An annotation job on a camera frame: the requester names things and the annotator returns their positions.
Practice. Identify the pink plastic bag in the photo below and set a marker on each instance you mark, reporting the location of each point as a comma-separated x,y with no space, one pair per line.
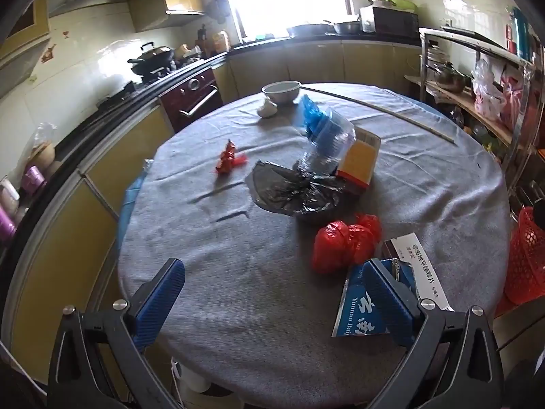
515,93

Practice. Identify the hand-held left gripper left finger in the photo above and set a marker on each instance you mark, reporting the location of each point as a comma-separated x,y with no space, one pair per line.
156,304

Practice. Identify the yellow wall cabinet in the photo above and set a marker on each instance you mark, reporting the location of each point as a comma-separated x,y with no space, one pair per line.
170,2

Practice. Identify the dark red built-in oven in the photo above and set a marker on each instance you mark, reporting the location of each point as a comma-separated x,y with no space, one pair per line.
191,98

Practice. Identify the white bucket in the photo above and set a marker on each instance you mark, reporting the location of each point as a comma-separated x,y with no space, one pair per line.
191,381

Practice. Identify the wide metal pan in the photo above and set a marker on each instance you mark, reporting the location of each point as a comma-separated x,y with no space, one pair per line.
308,30

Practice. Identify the white medicine box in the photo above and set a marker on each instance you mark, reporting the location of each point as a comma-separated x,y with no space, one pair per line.
419,264

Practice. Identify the black gas stove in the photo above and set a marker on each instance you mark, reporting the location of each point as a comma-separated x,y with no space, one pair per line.
121,96

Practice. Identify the blue under cloth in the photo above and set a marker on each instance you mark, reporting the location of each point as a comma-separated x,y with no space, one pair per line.
130,196

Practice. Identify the green lid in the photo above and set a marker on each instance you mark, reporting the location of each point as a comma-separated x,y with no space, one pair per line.
402,3

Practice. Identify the yellow kitchen base cabinets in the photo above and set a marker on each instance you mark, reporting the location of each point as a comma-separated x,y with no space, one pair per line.
64,255

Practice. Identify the black plastic bag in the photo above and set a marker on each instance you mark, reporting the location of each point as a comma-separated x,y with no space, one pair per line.
285,194

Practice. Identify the purple canister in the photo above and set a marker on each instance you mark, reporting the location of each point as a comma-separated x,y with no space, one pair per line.
6,223

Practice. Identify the clear plastic bottle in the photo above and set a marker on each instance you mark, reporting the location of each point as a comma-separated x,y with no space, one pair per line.
328,147

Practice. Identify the metal basin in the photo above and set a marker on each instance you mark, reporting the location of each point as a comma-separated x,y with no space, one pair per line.
347,27

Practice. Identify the black wok with lid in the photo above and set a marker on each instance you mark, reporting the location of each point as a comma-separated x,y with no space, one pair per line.
151,59

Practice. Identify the long thin wooden stick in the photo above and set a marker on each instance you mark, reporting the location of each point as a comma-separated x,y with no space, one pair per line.
383,110

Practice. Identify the purple lidded container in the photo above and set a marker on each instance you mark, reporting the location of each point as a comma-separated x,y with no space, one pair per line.
33,179

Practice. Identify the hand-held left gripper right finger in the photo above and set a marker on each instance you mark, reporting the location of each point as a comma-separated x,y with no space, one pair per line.
384,295

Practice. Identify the yellow cardboard box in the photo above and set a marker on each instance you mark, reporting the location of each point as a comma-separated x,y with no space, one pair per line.
360,159

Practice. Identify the metal cooking pot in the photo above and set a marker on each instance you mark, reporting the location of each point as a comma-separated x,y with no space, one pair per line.
450,77

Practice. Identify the yellow oil bottle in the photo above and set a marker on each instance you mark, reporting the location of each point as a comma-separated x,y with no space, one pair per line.
221,42

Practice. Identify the white plastic bag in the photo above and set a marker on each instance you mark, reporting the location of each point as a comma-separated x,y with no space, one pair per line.
487,93

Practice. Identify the knife block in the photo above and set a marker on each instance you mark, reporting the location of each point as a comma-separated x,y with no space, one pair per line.
202,36

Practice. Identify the white bowl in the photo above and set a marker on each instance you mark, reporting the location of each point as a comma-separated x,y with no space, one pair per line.
281,91

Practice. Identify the teal thermos flask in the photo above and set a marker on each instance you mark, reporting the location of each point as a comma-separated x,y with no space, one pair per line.
520,34

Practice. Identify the blue cardboard box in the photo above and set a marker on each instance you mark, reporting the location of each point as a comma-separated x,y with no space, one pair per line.
355,306

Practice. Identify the red plastic bag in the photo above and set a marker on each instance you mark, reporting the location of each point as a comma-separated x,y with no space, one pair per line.
336,245

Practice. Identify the brown clay pots in plastic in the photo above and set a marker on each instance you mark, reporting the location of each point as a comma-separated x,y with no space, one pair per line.
42,153

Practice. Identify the metal shelf rack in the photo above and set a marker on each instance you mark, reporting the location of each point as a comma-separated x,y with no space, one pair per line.
517,128

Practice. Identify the white garlic bulb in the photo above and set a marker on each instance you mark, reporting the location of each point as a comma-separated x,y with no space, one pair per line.
267,108

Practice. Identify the white lidded container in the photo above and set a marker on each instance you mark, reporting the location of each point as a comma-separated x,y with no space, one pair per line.
9,196

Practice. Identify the red wrapper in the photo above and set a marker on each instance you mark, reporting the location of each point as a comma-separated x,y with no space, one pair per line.
228,159

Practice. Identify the red plastic basket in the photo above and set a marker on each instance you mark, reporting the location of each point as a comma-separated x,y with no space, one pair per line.
528,260

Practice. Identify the black microwave oven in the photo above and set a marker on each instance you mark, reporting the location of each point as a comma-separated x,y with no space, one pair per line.
391,22

